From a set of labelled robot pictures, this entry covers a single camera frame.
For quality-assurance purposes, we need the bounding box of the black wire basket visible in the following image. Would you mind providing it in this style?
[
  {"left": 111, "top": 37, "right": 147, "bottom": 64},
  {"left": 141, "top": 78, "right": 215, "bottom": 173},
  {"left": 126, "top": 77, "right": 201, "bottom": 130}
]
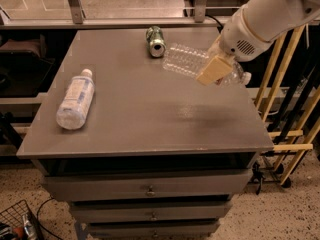
[{"left": 0, "top": 200, "right": 44, "bottom": 240}]

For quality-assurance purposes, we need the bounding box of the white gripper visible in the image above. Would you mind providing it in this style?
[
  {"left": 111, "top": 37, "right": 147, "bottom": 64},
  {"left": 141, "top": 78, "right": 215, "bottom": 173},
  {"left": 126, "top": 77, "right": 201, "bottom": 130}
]
[{"left": 196, "top": 7, "right": 272, "bottom": 85}]

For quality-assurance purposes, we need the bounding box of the clear plastic water bottle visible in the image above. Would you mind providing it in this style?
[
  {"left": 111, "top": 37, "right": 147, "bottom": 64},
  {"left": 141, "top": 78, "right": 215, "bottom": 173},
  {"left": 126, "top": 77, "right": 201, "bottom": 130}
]
[{"left": 163, "top": 43, "right": 252, "bottom": 86}]

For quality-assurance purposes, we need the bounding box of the black floor cable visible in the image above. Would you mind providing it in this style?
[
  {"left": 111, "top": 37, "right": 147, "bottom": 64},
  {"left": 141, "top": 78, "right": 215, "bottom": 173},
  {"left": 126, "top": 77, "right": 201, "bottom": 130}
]
[{"left": 35, "top": 197, "right": 64, "bottom": 240}]

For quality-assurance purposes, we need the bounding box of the white labelled plastic bottle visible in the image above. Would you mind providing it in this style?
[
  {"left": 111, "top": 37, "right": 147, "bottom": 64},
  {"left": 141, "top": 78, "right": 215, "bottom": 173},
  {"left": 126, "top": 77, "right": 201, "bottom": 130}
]
[{"left": 56, "top": 69, "right": 95, "bottom": 130}]

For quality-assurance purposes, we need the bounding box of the bottom drawer with knob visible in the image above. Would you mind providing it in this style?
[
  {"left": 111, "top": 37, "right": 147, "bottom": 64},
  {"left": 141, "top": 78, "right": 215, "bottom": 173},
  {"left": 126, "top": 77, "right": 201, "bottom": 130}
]
[{"left": 88, "top": 221, "right": 220, "bottom": 238}]

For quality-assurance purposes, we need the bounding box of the top drawer with knob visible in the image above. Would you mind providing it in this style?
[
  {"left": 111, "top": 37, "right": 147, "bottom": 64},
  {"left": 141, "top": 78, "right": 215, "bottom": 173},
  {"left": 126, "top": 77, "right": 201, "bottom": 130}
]
[{"left": 43, "top": 169, "right": 252, "bottom": 202}]

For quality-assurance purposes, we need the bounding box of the middle drawer with knob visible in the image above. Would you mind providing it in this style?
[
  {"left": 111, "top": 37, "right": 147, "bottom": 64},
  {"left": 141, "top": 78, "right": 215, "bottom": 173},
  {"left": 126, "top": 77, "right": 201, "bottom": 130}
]
[{"left": 71, "top": 202, "right": 231, "bottom": 223}]

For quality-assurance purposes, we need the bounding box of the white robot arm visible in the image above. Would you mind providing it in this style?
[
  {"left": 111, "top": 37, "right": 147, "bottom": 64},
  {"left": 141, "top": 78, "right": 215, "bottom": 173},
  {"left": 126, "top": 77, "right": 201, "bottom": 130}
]
[{"left": 196, "top": 0, "right": 320, "bottom": 85}]

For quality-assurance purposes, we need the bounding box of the green soda can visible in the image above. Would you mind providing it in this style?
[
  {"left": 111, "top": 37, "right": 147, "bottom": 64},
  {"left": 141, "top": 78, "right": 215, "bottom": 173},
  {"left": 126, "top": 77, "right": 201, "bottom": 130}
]
[{"left": 146, "top": 26, "right": 166, "bottom": 58}]

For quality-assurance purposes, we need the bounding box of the yellow wooden frame stand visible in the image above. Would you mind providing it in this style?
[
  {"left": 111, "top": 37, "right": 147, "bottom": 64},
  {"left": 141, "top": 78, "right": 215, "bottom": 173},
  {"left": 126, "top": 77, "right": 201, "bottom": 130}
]
[{"left": 261, "top": 25, "right": 320, "bottom": 188}]

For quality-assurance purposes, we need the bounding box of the drawer with knob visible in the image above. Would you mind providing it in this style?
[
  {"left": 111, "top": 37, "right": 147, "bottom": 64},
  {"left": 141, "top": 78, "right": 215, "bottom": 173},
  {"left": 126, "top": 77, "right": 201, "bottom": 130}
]
[
  {"left": 43, "top": 169, "right": 252, "bottom": 202},
  {"left": 88, "top": 221, "right": 220, "bottom": 238},
  {"left": 71, "top": 202, "right": 231, "bottom": 223}
]

